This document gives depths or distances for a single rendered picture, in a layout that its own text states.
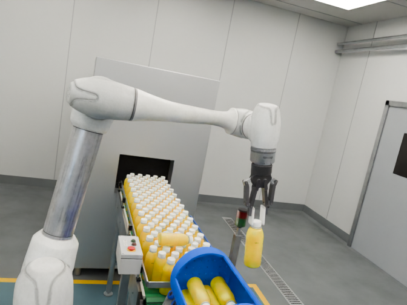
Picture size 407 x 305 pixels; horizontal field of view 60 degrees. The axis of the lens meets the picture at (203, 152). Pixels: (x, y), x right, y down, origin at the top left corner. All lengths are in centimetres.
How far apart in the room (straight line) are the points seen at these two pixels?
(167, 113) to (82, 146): 30
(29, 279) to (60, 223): 22
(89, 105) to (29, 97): 466
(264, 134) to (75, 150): 63
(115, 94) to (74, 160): 30
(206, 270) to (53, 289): 74
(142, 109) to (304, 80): 552
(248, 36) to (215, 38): 55
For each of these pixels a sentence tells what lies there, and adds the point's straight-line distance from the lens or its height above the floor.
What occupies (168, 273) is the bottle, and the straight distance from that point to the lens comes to 178.
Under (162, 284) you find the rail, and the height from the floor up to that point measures 97.
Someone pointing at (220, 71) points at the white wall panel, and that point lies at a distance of 583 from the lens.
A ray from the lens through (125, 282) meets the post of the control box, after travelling 188.
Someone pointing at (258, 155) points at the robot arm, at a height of 171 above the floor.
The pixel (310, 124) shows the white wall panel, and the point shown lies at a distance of 660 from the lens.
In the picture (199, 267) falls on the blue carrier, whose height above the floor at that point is 113.
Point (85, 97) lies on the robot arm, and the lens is 104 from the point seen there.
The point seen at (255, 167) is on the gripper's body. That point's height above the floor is 166.
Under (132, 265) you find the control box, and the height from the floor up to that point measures 104.
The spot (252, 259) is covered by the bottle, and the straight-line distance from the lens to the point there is 139.
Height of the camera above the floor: 189
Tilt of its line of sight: 10 degrees down
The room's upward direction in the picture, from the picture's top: 11 degrees clockwise
